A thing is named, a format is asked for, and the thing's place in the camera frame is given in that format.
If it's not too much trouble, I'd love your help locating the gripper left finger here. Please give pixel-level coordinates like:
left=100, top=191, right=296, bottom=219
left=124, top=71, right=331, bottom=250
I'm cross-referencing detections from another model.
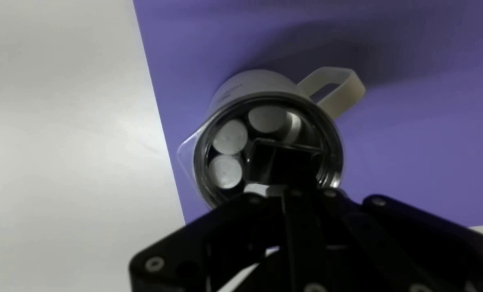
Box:
left=129, top=139, right=295, bottom=292

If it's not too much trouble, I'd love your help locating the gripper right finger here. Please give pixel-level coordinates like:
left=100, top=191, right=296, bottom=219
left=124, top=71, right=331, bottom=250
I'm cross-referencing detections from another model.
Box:
left=274, top=144, right=483, bottom=292

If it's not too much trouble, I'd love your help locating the clear thermos cup lid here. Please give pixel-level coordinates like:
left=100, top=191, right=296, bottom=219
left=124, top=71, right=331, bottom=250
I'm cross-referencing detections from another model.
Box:
left=177, top=92, right=345, bottom=210

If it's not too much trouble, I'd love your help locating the purple mat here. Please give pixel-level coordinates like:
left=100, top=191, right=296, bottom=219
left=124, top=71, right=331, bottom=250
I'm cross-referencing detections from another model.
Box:
left=133, top=0, right=483, bottom=228

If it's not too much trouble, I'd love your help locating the grey thermos cup with handle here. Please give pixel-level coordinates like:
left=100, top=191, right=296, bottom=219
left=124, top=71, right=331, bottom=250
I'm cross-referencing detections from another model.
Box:
left=204, top=67, right=366, bottom=120

